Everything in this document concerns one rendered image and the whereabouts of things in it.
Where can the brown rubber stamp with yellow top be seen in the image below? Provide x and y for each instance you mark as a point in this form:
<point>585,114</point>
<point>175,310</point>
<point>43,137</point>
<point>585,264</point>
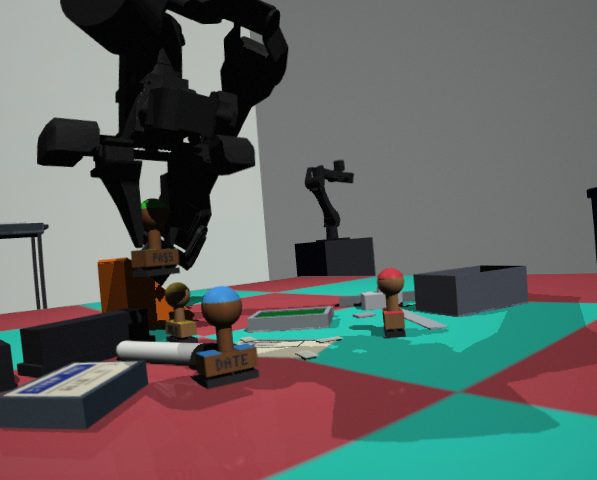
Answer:
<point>177,296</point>

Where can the brown date stamp with blue top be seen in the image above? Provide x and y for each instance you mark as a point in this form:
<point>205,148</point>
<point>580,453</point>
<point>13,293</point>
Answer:
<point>221,307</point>

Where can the white cylinder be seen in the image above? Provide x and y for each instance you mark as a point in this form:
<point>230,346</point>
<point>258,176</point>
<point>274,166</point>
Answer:
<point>162,352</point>

